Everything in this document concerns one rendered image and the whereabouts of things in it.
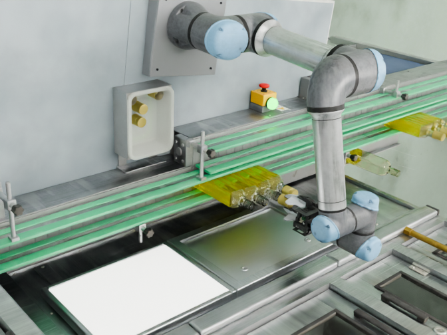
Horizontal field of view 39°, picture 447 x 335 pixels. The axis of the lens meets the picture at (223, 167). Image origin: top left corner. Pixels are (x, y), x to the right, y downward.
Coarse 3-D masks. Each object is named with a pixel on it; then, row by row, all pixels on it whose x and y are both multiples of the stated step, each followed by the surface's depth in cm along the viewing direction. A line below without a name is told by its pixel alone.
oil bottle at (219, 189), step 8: (200, 184) 211; (208, 184) 207; (216, 184) 205; (224, 184) 205; (232, 184) 205; (208, 192) 208; (216, 192) 205; (224, 192) 202; (232, 192) 200; (240, 192) 201; (224, 200) 203; (232, 200) 200
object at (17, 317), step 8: (0, 288) 115; (0, 296) 113; (8, 296) 113; (0, 304) 111; (8, 304) 111; (16, 304) 111; (0, 312) 109; (8, 312) 109; (16, 312) 109; (24, 312) 109; (0, 320) 109; (8, 320) 107; (16, 320) 107; (24, 320) 107; (32, 320) 108; (0, 328) 108; (8, 328) 106; (16, 328) 105; (24, 328) 105; (32, 328) 105
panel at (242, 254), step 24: (240, 216) 217; (264, 216) 219; (168, 240) 200; (192, 240) 202; (216, 240) 202; (240, 240) 203; (264, 240) 204; (288, 240) 204; (312, 240) 205; (192, 264) 188; (216, 264) 190; (240, 264) 190; (264, 264) 191; (288, 264) 190; (48, 288) 174; (240, 288) 178; (192, 312) 167
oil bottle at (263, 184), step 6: (240, 174) 213; (246, 174) 213; (252, 174) 213; (252, 180) 209; (258, 180) 209; (264, 180) 209; (258, 186) 207; (264, 186) 206; (270, 186) 208; (264, 192) 207
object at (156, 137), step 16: (128, 96) 190; (144, 96) 201; (128, 112) 191; (160, 112) 205; (128, 128) 193; (144, 128) 206; (160, 128) 208; (128, 144) 195; (144, 144) 207; (160, 144) 208
